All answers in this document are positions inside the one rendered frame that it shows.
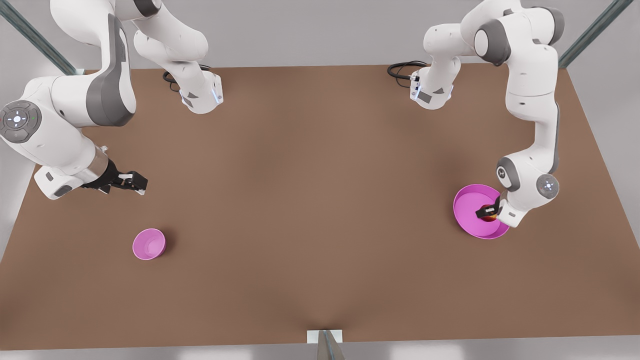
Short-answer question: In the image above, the pink bowl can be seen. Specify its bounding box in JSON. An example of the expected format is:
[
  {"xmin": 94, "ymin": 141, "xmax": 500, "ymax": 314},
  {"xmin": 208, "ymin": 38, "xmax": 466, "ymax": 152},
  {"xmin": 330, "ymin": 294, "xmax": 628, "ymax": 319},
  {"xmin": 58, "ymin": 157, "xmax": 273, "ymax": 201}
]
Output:
[{"xmin": 132, "ymin": 228, "xmax": 167, "ymax": 261}]

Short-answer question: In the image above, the pink plate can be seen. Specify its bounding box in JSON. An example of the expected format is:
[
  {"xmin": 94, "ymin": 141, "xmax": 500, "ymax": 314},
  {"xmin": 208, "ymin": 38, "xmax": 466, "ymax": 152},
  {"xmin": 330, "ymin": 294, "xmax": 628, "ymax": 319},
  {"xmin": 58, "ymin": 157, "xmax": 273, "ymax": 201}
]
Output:
[{"xmin": 453, "ymin": 184, "xmax": 511, "ymax": 240}]

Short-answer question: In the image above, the black cable loop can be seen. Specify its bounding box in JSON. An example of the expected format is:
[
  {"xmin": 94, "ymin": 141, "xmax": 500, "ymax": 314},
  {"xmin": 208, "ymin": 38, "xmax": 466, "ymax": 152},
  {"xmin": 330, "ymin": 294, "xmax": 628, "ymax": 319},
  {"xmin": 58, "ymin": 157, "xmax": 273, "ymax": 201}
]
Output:
[
  {"xmin": 162, "ymin": 64, "xmax": 213, "ymax": 94},
  {"xmin": 387, "ymin": 60, "xmax": 429, "ymax": 89}
]

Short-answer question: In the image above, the silver frame post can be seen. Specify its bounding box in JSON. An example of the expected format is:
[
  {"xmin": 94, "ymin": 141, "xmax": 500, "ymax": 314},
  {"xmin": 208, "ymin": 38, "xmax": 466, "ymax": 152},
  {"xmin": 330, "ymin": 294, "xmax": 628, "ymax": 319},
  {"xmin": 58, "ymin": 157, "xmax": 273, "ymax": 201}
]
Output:
[
  {"xmin": 0, "ymin": 0, "xmax": 79, "ymax": 76},
  {"xmin": 558, "ymin": 0, "xmax": 634, "ymax": 69},
  {"xmin": 306, "ymin": 329, "xmax": 346, "ymax": 360}
]

